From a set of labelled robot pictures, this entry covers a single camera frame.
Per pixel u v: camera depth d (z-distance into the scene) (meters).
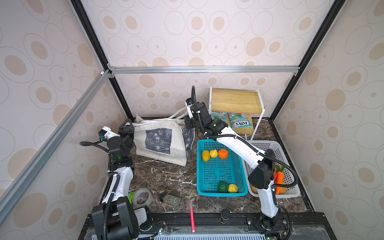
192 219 0.74
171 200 0.78
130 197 0.80
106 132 0.66
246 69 1.60
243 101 0.84
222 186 0.79
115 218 0.43
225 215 0.67
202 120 0.59
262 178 0.55
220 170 0.92
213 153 0.94
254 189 0.55
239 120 0.95
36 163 0.50
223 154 0.93
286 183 0.82
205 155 0.94
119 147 0.56
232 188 0.80
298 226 0.73
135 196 0.80
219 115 0.97
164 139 0.87
